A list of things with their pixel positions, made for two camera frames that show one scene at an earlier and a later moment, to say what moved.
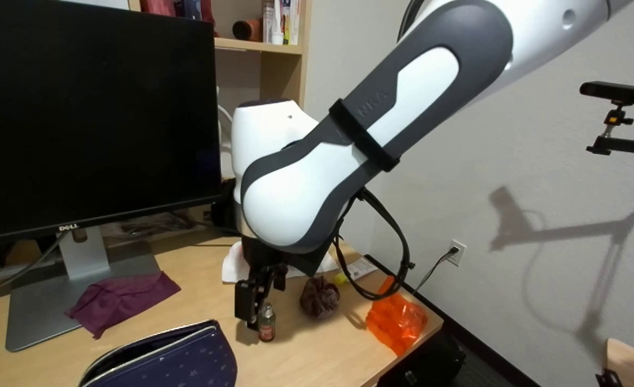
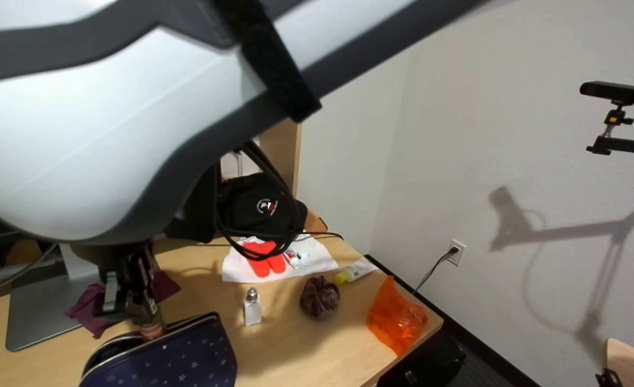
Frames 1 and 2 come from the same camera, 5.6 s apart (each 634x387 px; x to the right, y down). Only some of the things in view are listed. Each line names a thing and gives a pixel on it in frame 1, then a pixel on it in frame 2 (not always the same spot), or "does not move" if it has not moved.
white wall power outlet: (456, 256) does not move
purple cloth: (110, 299) does not move
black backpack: (437, 364) does not move
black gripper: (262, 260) -> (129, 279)
